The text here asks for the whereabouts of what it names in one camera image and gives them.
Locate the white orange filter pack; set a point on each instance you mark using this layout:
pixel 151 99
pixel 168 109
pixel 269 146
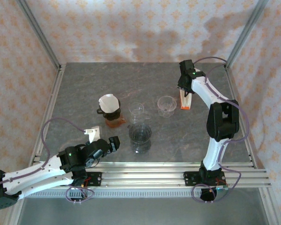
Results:
pixel 186 103

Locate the orange plastic server jug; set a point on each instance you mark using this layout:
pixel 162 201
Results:
pixel 113 123

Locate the clear plastic dripper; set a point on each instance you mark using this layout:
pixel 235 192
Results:
pixel 166 105

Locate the smoky grey plastic dripper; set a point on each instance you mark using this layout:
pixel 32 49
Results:
pixel 140 133

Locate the dark green plastic dripper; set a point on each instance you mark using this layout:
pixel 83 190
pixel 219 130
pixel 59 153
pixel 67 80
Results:
pixel 112 114

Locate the clear plastic server jug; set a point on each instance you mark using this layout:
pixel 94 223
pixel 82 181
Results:
pixel 136 112

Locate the white paper coffee filter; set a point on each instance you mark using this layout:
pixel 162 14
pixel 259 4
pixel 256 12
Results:
pixel 108 103

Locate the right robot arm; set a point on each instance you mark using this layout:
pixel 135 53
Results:
pixel 221 122

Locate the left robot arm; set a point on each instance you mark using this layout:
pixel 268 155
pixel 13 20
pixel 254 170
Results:
pixel 37 175

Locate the small green circuit board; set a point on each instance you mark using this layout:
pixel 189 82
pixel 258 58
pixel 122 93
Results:
pixel 222 187

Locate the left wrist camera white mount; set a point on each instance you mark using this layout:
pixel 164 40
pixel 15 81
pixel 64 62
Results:
pixel 93 132

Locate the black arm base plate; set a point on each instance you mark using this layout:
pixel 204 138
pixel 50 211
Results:
pixel 96 179
pixel 189 179

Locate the aluminium table side rail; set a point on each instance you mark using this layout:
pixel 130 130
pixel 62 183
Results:
pixel 54 93
pixel 231 82

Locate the aluminium frame post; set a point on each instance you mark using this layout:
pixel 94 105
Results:
pixel 245 35
pixel 40 35

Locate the aluminium frame bar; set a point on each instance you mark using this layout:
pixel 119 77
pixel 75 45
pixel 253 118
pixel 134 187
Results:
pixel 269 208
pixel 14 211

